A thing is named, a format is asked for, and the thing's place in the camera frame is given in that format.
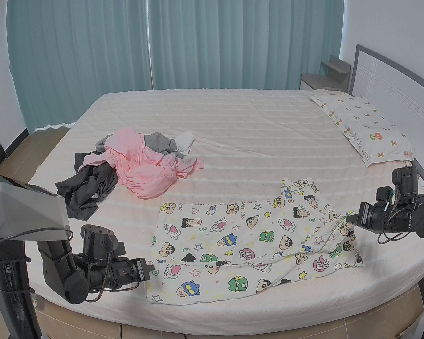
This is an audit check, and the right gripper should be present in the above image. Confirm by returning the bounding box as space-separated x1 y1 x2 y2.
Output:
345 203 390 233

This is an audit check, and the bed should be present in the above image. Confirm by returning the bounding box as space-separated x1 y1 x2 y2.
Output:
0 44 424 327

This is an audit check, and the grey bedside table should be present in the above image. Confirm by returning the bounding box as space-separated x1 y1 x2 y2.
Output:
300 55 352 93

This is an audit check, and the blue-green curtain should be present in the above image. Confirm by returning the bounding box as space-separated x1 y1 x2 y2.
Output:
6 0 153 133
147 0 346 92

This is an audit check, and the pile of clothes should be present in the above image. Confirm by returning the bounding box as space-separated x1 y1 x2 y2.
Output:
55 126 205 222

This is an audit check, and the white printed pyjama top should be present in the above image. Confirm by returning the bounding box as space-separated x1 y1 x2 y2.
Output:
146 178 364 306

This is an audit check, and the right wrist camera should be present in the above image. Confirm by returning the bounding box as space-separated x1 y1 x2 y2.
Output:
375 186 393 205

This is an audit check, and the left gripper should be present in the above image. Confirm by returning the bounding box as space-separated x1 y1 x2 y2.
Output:
117 258 155 284

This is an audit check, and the white printed pillow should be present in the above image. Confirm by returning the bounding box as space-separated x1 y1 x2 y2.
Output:
310 90 416 169

